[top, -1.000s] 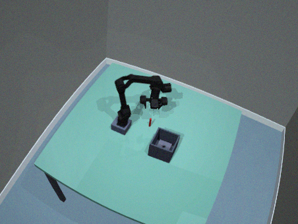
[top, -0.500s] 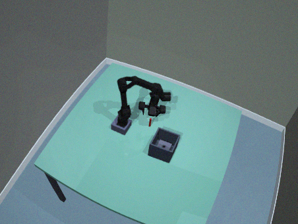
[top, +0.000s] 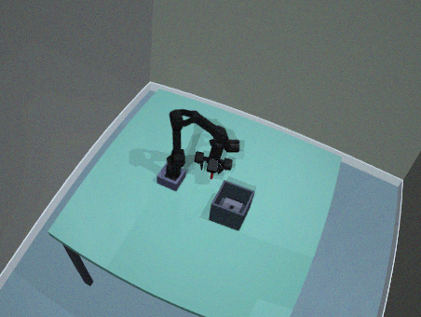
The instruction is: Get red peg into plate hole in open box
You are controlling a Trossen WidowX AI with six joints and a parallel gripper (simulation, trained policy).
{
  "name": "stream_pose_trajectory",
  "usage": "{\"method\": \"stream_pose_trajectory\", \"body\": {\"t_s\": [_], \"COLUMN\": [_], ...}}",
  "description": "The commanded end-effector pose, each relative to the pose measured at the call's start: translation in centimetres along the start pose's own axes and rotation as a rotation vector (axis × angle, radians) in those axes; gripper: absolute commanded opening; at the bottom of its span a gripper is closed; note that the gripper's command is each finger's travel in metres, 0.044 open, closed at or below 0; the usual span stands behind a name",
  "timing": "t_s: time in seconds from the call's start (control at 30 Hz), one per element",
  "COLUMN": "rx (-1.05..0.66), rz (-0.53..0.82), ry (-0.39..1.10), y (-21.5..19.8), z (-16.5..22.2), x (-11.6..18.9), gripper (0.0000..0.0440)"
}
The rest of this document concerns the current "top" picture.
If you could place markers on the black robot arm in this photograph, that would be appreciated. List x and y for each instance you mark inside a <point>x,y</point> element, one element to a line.
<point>220,142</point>

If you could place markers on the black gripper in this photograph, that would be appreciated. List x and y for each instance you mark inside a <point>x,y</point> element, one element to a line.
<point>226,162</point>

